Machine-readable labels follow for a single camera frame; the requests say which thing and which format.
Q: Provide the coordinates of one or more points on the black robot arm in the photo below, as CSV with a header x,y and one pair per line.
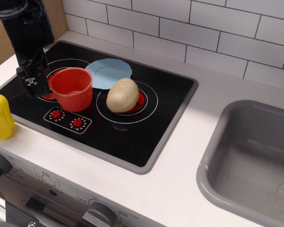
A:
x,y
22,4

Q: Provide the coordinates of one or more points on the light blue plate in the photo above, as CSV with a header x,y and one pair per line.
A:
x,y
106,72

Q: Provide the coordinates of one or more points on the black toy stove top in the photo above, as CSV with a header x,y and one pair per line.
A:
x,y
132,140

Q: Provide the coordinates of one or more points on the grey right oven knob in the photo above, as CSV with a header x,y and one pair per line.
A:
x,y
99,215

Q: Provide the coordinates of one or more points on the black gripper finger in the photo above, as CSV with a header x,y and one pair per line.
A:
x,y
34,84

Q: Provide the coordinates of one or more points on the grey toy sink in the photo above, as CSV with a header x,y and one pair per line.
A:
x,y
242,169

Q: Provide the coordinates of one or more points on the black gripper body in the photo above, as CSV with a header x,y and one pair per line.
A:
x,y
29,31

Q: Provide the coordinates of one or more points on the red plastic cup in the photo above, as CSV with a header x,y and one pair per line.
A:
x,y
72,88

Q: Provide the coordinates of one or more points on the beige toy potato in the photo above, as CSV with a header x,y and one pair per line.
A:
x,y
123,96

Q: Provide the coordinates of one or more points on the yellow toy bell pepper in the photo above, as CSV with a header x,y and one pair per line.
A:
x,y
6,120

